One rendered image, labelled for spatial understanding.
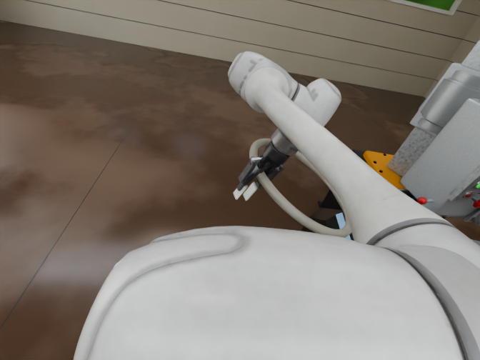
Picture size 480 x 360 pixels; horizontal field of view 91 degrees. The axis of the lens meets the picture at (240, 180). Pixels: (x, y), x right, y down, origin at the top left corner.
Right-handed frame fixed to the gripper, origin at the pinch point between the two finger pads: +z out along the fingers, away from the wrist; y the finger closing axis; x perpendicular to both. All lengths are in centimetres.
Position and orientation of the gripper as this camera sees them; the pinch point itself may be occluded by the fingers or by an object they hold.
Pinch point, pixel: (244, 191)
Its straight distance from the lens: 81.4
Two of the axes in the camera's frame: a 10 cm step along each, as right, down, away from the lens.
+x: -3.3, -7.3, 6.0
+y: 7.8, 1.4, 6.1
